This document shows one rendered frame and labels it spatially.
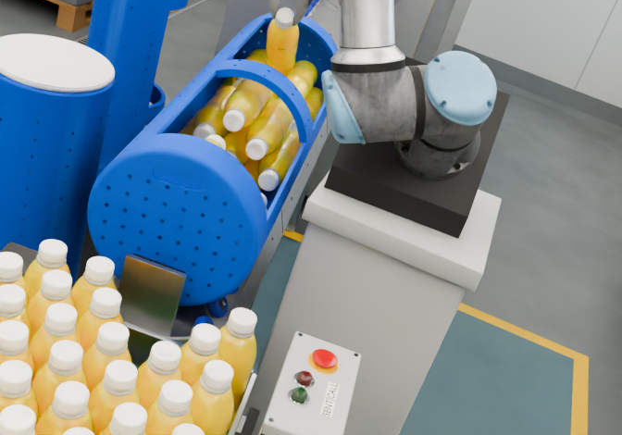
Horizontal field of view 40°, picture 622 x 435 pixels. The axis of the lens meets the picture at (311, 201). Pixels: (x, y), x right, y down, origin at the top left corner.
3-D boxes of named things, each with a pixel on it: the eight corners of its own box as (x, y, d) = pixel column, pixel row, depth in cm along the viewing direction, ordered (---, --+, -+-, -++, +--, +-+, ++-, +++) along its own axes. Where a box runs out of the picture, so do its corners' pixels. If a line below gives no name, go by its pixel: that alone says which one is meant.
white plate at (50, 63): (132, 61, 203) (131, 66, 204) (22, 23, 204) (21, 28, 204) (85, 101, 179) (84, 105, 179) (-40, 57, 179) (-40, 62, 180)
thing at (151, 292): (173, 329, 142) (190, 269, 136) (168, 338, 140) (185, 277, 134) (117, 308, 142) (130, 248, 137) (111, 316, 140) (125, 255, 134)
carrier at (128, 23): (74, 230, 292) (151, 224, 309) (120, -15, 251) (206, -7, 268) (48, 185, 311) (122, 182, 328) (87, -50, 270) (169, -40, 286)
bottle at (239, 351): (242, 424, 132) (275, 331, 123) (208, 442, 127) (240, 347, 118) (213, 395, 136) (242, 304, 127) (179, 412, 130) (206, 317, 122)
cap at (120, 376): (134, 394, 105) (137, 383, 104) (102, 390, 104) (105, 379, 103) (136, 372, 108) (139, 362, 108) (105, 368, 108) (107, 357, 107)
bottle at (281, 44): (266, 48, 203) (269, 4, 185) (295, 51, 203) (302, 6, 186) (263, 74, 200) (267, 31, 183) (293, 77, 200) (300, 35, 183)
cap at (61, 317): (81, 324, 113) (83, 314, 112) (60, 337, 110) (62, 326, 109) (60, 309, 114) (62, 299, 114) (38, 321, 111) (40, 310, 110)
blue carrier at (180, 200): (328, 134, 219) (354, 28, 206) (240, 328, 142) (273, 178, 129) (221, 105, 221) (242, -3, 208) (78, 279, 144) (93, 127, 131)
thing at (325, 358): (337, 359, 120) (340, 353, 119) (333, 375, 117) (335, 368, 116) (313, 350, 120) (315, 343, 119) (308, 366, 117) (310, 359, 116)
